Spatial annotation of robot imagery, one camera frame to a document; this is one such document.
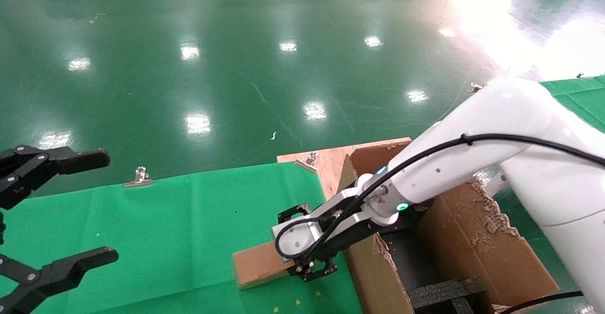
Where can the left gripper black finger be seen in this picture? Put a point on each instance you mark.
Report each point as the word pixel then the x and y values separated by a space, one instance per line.
pixel 56 160
pixel 56 271

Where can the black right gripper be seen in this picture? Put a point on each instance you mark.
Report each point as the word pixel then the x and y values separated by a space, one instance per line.
pixel 352 238

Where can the small cardboard box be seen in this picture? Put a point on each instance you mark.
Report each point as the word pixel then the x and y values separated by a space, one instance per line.
pixel 260 264

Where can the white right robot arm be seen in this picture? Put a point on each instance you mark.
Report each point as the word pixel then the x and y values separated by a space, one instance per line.
pixel 543 162

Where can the large open cardboard carton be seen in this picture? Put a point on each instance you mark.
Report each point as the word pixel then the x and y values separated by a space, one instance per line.
pixel 373 281

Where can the silver binder clip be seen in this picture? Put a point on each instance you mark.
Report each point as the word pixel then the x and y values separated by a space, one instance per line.
pixel 308 160
pixel 476 87
pixel 139 178
pixel 582 75

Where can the plywood board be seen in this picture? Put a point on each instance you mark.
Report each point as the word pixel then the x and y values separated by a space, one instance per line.
pixel 326 162

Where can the large green table cloth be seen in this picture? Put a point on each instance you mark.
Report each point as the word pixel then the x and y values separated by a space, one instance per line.
pixel 165 238

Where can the black foam insert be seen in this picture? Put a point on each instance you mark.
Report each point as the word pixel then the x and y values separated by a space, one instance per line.
pixel 439 292

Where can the white metal table leg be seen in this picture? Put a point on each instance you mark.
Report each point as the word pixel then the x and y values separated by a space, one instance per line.
pixel 496 184

